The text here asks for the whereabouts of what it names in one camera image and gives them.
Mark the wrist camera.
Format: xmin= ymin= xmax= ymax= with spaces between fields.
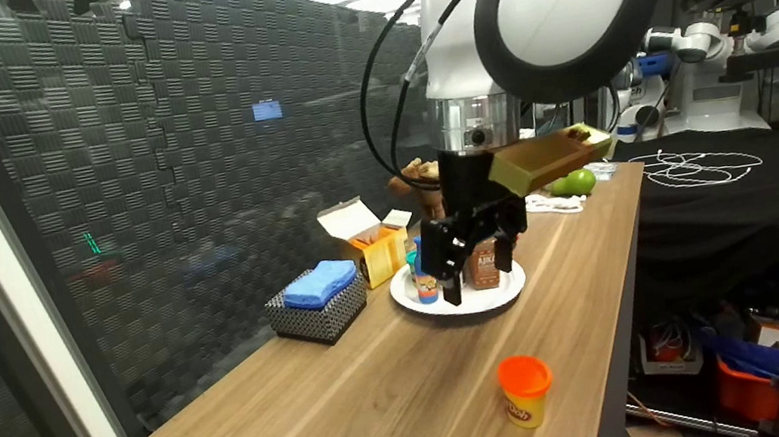
xmin=482 ymin=118 xmax=619 ymax=202

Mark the clear plastic packet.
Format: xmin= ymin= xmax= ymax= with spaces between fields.
xmin=584 ymin=158 xmax=623 ymax=185

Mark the blue sponge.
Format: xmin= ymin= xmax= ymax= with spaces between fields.
xmin=278 ymin=255 xmax=363 ymax=315

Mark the black white patterned box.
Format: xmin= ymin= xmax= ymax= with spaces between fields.
xmin=260 ymin=260 xmax=375 ymax=355

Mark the orange bin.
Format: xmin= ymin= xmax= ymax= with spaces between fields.
xmin=712 ymin=347 xmax=779 ymax=429

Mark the brown bottle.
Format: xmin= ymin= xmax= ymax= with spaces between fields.
xmin=465 ymin=237 xmax=506 ymax=292

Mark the black cloth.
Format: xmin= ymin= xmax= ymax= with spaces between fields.
xmin=606 ymin=116 xmax=779 ymax=307

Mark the small bottle with blue cap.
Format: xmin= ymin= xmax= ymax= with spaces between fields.
xmin=408 ymin=235 xmax=442 ymax=306

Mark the green apple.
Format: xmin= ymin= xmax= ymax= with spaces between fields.
xmin=547 ymin=166 xmax=599 ymax=201

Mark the brown stuffed toy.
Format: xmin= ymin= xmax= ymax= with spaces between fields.
xmin=385 ymin=155 xmax=448 ymax=227

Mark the yellow tub with orange lid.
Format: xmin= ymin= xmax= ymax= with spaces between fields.
xmin=494 ymin=351 xmax=561 ymax=433

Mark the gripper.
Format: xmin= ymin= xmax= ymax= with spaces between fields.
xmin=407 ymin=141 xmax=540 ymax=311

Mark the white cloth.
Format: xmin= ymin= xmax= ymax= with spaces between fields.
xmin=525 ymin=186 xmax=589 ymax=220

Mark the blue bin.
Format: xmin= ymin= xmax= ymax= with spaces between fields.
xmin=701 ymin=320 xmax=779 ymax=388

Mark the open yellow carton box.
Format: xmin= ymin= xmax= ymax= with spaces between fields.
xmin=314 ymin=189 xmax=423 ymax=297

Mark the white cable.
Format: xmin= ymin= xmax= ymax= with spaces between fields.
xmin=627 ymin=135 xmax=768 ymax=198

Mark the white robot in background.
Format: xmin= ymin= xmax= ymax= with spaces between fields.
xmin=596 ymin=4 xmax=779 ymax=149

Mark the white plate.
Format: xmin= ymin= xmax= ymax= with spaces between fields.
xmin=386 ymin=245 xmax=531 ymax=326

